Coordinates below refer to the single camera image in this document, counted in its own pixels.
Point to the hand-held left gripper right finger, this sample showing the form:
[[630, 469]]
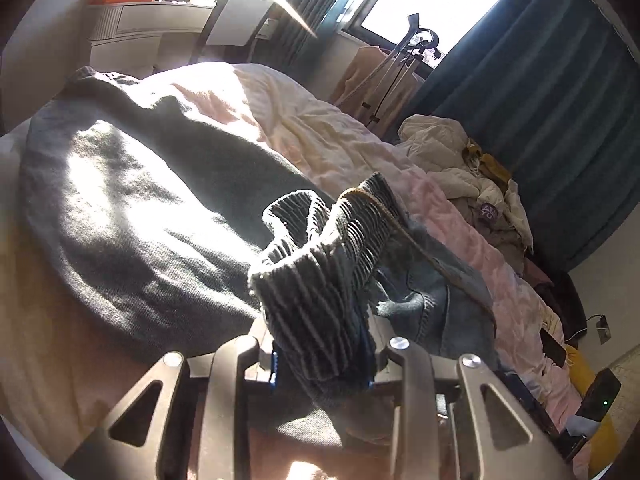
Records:
[[380, 365]]

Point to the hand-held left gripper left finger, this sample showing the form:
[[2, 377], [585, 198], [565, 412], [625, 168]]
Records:
[[273, 372]]

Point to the yellow pillow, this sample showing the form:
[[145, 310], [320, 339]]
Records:
[[580, 365]]

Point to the black smartphone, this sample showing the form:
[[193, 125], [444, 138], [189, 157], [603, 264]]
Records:
[[554, 347]]

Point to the pink blanket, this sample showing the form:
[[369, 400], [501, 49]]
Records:
[[475, 240]]

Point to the white garment purple label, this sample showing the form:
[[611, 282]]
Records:
[[487, 211]]

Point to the cream garment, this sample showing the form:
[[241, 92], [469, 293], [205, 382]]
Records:
[[510, 205]]

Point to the dark grey sweater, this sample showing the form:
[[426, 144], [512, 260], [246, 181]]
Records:
[[150, 200]]

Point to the pink patterned bed sheet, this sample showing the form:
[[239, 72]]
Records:
[[50, 335]]

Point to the mustard yellow garment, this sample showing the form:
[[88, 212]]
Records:
[[492, 165]]

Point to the white puffy jacket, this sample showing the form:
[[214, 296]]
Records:
[[435, 140]]

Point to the cream blanket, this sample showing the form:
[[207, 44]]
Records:
[[320, 125]]

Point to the peach hanging garment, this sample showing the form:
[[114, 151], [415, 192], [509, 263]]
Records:
[[365, 75]]

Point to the teal curtain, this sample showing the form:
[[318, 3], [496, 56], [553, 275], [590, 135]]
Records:
[[315, 5], [550, 85]]

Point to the window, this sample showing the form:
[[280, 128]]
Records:
[[440, 0]]

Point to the white dresser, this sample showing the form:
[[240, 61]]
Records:
[[150, 20]]

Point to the wall power outlet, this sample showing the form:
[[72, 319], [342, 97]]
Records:
[[605, 332]]

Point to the white chair dark frame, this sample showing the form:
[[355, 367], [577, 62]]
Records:
[[235, 20]]

